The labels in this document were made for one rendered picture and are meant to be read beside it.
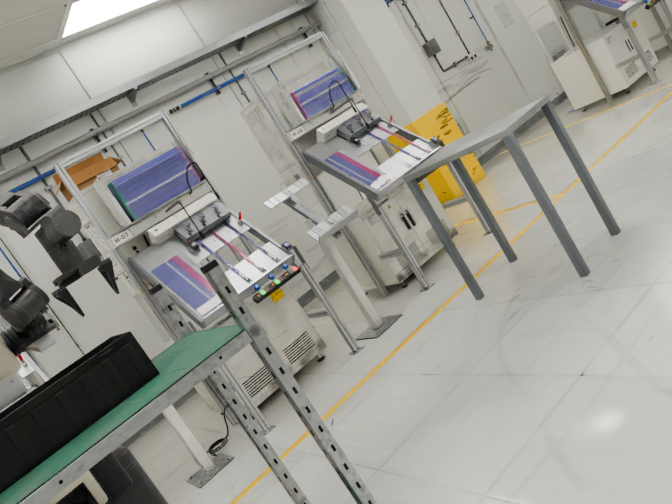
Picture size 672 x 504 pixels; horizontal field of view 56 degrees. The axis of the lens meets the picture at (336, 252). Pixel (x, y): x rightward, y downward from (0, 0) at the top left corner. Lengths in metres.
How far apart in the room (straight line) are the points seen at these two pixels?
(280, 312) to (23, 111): 2.76
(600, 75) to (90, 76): 4.88
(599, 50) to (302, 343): 4.45
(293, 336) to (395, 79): 3.29
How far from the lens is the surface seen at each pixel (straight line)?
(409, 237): 4.69
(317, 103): 4.73
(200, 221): 4.04
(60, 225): 1.42
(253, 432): 1.77
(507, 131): 3.05
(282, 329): 4.08
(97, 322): 5.42
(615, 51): 7.19
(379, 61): 6.53
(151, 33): 6.21
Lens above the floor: 1.18
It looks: 9 degrees down
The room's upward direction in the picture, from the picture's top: 32 degrees counter-clockwise
